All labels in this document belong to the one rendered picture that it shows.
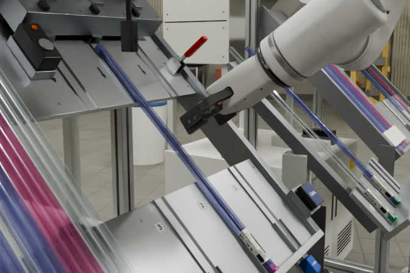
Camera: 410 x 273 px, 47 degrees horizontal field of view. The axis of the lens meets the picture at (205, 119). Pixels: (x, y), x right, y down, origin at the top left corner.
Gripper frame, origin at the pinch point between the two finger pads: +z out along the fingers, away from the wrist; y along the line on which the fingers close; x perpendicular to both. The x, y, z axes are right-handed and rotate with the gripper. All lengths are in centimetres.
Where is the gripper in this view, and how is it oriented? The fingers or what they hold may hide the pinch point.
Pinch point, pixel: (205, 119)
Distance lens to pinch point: 77.9
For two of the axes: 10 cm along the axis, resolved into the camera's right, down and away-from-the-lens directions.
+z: -6.8, 5.1, 5.2
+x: 5.0, 8.5, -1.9
